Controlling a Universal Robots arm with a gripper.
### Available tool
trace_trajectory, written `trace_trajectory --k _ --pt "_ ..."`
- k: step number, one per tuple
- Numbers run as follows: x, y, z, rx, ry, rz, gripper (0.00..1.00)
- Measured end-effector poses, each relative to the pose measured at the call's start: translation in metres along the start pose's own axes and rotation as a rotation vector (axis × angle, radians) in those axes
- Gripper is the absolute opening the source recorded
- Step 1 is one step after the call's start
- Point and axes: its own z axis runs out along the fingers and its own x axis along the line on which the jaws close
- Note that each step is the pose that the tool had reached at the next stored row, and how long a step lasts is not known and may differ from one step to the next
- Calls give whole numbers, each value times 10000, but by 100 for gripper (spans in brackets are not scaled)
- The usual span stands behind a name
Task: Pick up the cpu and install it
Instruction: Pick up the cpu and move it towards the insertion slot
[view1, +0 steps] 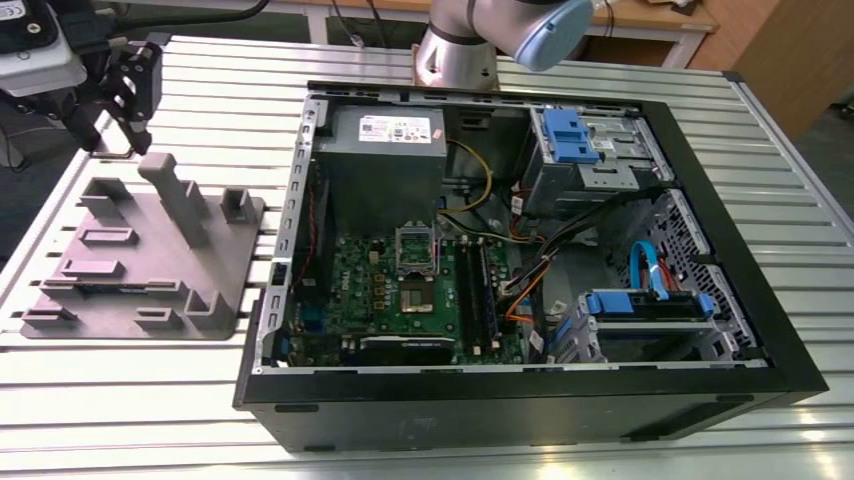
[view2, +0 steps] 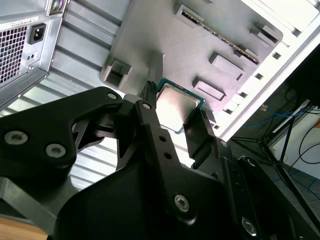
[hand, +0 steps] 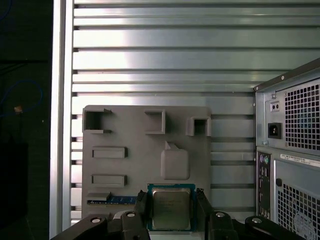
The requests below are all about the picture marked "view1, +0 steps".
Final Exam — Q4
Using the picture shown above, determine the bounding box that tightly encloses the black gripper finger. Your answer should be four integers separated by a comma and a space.
105, 42, 165, 157
62, 94, 102, 152

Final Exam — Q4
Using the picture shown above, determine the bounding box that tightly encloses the CPU socket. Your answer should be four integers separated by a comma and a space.
396, 280, 444, 316

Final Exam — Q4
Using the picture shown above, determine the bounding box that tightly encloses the grey parts rack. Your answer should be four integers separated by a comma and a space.
17, 152, 268, 342

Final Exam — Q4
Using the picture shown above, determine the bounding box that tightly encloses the grey power supply unit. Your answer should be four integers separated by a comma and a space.
310, 103, 448, 239

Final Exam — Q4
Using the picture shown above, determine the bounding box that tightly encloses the metal socket cover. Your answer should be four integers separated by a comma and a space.
393, 219, 441, 277

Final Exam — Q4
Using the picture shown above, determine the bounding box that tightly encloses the green motherboard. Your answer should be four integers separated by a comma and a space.
290, 229, 528, 367

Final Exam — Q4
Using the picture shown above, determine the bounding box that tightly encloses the blue drive carrier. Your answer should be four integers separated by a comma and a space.
541, 107, 600, 165

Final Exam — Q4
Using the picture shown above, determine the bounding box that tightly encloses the black graphics card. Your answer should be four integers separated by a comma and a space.
337, 333, 456, 367

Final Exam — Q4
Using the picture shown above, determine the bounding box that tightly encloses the black RAM slot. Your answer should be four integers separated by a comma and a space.
458, 238, 484, 354

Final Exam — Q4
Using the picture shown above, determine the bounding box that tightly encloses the silver drive cage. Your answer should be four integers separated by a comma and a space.
521, 103, 675, 217

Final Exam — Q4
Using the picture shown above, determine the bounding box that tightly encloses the wooden desk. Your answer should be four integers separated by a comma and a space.
585, 0, 721, 69

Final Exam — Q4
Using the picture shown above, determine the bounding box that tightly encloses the black PC case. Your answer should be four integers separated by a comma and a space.
230, 78, 829, 454

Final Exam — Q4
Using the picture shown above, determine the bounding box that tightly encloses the silver disk bay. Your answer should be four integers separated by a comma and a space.
545, 288, 765, 365

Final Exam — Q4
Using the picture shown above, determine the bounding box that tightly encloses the brown wooden cabinet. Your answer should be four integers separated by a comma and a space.
692, 0, 854, 144

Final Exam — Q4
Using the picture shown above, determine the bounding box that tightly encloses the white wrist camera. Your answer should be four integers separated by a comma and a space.
0, 0, 89, 97

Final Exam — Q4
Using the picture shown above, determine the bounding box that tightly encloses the thick black cable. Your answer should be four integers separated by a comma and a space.
105, 0, 269, 27

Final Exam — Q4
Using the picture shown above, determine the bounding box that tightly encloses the grey cable with plug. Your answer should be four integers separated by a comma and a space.
330, 0, 366, 49

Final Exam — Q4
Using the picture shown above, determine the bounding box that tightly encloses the yellow wire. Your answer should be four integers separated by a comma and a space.
440, 138, 494, 217

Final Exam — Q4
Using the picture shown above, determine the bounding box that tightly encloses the red orange wire bundle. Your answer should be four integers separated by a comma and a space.
506, 217, 538, 244

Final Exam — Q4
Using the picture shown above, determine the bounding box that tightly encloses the blue data wire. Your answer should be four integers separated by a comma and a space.
627, 238, 673, 303

